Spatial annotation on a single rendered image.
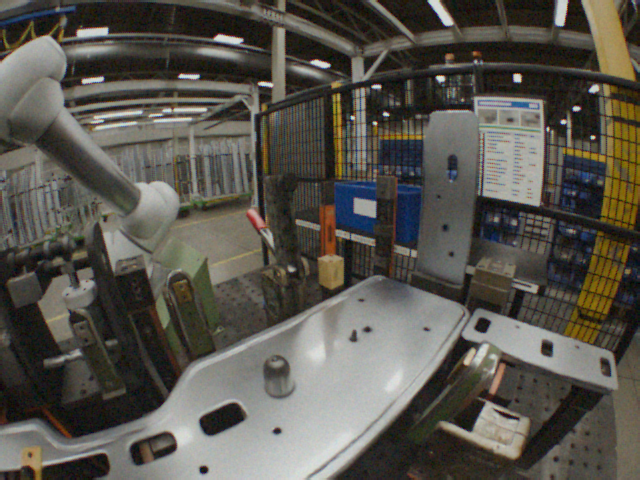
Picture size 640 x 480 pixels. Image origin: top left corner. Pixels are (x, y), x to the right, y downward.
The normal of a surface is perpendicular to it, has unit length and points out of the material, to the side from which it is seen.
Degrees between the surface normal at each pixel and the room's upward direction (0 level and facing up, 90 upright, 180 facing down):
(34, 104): 117
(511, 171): 90
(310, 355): 0
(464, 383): 90
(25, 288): 90
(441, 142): 90
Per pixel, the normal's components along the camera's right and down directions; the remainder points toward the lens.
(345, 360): -0.02, -0.95
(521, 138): -0.73, 0.22
